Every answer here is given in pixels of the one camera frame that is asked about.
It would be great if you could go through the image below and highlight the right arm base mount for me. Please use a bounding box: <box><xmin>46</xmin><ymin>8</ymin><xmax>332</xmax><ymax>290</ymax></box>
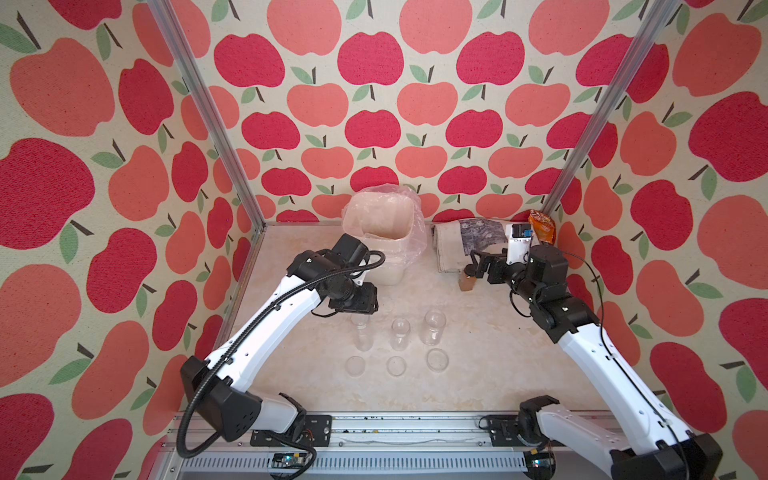
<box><xmin>478</xmin><ymin>411</ymin><xmax>564</xmax><ymax>448</ymax></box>

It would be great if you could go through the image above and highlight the left aluminium frame post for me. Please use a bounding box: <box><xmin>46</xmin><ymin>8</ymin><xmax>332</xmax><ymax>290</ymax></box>
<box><xmin>148</xmin><ymin>0</ymin><xmax>266</xmax><ymax>235</ymax></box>

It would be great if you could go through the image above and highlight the clear tea jar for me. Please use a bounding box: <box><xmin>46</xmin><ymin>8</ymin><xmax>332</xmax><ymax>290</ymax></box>
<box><xmin>390</xmin><ymin>317</ymin><xmax>411</xmax><ymax>351</ymax></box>
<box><xmin>351</xmin><ymin>314</ymin><xmax>373</xmax><ymax>352</ymax></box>
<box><xmin>419</xmin><ymin>308</ymin><xmax>447</xmax><ymax>346</ymax></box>

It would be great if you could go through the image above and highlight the clear plastic bin liner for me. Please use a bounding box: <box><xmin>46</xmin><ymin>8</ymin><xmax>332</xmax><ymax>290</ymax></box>
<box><xmin>342</xmin><ymin>184</ymin><xmax>429</xmax><ymax>276</ymax></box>

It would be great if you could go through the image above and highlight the right aluminium frame post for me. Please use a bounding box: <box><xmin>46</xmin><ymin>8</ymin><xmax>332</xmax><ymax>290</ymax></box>
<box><xmin>542</xmin><ymin>0</ymin><xmax>682</xmax><ymax>215</ymax></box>

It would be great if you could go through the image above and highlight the folded printed tote bag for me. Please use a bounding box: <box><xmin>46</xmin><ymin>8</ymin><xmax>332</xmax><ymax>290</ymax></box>
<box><xmin>433</xmin><ymin>218</ymin><xmax>540</xmax><ymax>273</ymax></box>

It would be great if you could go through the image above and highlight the brown bottle black cap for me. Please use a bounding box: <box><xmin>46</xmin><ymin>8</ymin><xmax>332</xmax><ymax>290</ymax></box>
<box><xmin>458</xmin><ymin>273</ymin><xmax>477</xmax><ymax>292</ymax></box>

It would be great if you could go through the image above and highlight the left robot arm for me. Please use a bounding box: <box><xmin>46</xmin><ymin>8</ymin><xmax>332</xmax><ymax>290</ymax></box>
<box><xmin>177</xmin><ymin>234</ymin><xmax>386</xmax><ymax>458</ymax></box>

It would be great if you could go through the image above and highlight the white trash bin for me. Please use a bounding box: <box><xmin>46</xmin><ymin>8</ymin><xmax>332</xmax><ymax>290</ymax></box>
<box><xmin>342</xmin><ymin>191</ymin><xmax>415</xmax><ymax>286</ymax></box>

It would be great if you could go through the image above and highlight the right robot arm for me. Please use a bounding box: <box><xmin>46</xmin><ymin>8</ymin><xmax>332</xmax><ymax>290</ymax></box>
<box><xmin>465</xmin><ymin>244</ymin><xmax>723</xmax><ymax>479</ymax></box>

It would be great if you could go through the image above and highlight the clear jar lid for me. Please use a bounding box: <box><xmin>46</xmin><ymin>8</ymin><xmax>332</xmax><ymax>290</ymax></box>
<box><xmin>386</xmin><ymin>356</ymin><xmax>407</xmax><ymax>378</ymax></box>
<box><xmin>426</xmin><ymin>348</ymin><xmax>450</xmax><ymax>373</ymax></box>
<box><xmin>344</xmin><ymin>356</ymin><xmax>366</xmax><ymax>378</ymax></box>

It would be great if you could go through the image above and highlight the orange snack packet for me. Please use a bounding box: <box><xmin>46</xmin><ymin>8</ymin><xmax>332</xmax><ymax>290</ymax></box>
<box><xmin>528</xmin><ymin>210</ymin><xmax>557</xmax><ymax>245</ymax></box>

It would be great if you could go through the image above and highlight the aluminium frame post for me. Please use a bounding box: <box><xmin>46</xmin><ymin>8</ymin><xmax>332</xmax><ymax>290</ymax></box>
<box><xmin>542</xmin><ymin>0</ymin><xmax>682</xmax><ymax>215</ymax></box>
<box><xmin>148</xmin><ymin>0</ymin><xmax>266</xmax><ymax>235</ymax></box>

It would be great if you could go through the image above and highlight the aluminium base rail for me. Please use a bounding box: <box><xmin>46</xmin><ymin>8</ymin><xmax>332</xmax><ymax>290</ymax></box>
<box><xmin>141</xmin><ymin>411</ymin><xmax>621</xmax><ymax>479</ymax></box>

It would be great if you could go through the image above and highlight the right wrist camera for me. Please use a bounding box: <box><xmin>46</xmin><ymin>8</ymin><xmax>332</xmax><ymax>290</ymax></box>
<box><xmin>505</xmin><ymin>223</ymin><xmax>534</xmax><ymax>265</ymax></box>

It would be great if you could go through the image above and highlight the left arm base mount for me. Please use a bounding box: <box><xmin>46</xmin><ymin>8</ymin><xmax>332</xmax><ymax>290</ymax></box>
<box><xmin>250</xmin><ymin>414</ymin><xmax>333</xmax><ymax>448</ymax></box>

